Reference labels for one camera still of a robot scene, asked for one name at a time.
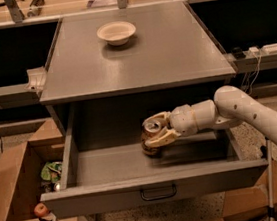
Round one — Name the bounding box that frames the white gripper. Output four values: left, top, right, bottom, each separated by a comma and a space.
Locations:
142, 104, 198, 148

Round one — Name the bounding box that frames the orange soda can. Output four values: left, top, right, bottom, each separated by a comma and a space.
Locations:
141, 119, 162, 158

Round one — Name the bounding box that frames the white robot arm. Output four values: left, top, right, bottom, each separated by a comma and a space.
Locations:
141, 85, 277, 155

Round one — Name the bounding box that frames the open grey top drawer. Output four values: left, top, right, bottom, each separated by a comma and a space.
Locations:
41, 92, 267, 219

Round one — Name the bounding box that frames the grey metal cabinet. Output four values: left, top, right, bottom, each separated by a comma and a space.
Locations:
40, 1, 236, 132

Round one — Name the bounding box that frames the white paper bowl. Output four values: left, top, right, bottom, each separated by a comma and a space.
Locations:
97, 21, 137, 46

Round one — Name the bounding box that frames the cardboard box at right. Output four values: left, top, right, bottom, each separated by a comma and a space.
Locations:
211, 161, 277, 221

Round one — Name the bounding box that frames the silver tripod pole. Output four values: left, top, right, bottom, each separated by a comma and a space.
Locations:
265, 137, 275, 221

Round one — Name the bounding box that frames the green snack bag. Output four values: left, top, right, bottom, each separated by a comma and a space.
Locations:
40, 161, 63, 183

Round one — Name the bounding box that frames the red apple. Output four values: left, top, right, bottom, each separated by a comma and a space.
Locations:
34, 203, 49, 217

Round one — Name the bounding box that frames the large open cardboard box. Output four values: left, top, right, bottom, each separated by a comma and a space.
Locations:
0, 119, 77, 221

